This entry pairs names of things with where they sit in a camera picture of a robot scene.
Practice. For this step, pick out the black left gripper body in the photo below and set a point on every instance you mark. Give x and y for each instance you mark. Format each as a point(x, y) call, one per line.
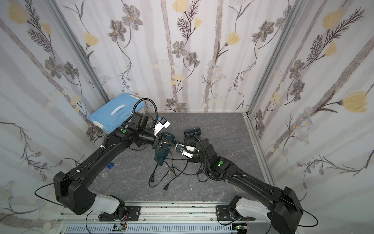
point(157, 141)

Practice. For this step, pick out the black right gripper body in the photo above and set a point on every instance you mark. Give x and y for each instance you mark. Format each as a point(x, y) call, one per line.
point(194, 155)

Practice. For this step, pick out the dark green hair dryer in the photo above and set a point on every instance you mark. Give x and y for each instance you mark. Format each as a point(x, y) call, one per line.
point(196, 130)
point(169, 143)

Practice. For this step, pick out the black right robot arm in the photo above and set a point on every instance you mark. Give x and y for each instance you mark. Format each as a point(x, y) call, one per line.
point(284, 208)

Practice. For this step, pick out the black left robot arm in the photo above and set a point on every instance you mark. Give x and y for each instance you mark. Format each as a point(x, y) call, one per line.
point(72, 188)

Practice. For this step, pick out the small blue cap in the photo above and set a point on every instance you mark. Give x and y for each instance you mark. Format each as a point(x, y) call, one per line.
point(110, 165)

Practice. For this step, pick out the blue lid storage box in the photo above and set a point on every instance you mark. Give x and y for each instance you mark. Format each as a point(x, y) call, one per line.
point(114, 113)

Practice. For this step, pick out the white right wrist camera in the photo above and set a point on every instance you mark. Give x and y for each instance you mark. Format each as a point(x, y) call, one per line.
point(186, 151)

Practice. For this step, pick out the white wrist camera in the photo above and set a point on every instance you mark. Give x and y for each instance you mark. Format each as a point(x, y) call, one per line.
point(186, 151)
point(161, 123)

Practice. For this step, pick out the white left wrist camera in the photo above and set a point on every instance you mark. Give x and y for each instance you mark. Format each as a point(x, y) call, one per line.
point(161, 123)

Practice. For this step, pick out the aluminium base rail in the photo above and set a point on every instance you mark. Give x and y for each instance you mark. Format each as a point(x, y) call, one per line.
point(173, 217)

